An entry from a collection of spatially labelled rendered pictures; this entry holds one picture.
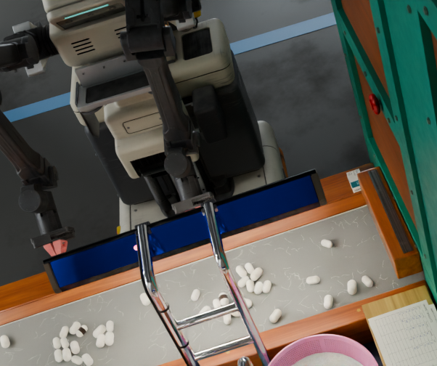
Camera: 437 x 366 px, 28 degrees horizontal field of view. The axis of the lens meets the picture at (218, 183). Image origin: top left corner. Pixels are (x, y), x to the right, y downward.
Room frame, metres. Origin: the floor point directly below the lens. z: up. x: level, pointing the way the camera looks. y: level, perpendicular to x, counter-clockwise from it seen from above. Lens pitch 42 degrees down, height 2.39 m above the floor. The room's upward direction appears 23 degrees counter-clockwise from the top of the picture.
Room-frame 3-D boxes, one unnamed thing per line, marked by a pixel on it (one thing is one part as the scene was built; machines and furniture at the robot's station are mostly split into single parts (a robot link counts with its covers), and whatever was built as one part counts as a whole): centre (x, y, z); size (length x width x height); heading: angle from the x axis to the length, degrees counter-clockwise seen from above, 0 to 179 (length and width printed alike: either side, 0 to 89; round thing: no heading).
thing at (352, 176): (1.60, -0.33, 0.77); 0.06 x 0.04 x 0.02; 174
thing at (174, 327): (1.30, 0.12, 0.90); 0.20 x 0.19 x 0.45; 84
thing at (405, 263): (1.39, -0.34, 0.83); 0.30 x 0.06 x 0.07; 174
